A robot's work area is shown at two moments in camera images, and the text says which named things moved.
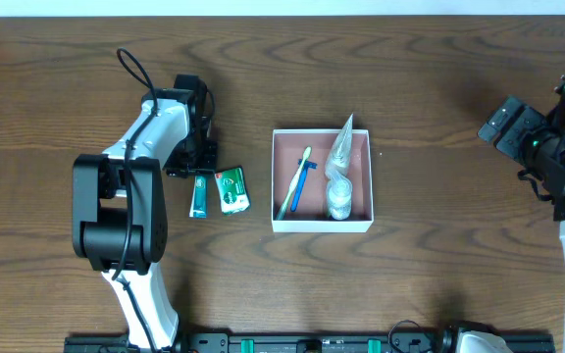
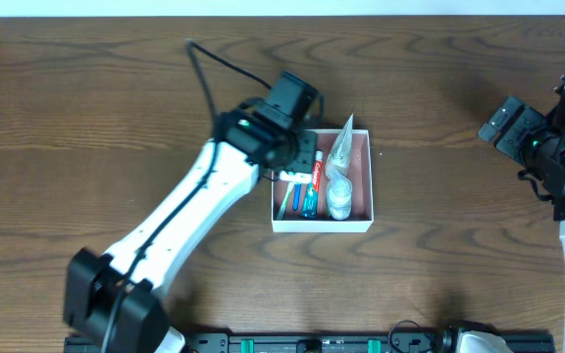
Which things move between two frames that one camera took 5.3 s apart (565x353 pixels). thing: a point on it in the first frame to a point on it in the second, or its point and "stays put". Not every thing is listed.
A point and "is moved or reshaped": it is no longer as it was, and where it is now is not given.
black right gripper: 516,130 stays put
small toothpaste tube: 198,200 is moved or reshaped
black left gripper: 196,160 to 304,153
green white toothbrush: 281,215 stays put
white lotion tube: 340,154 stays put
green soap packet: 233,190 is moved or reshaped
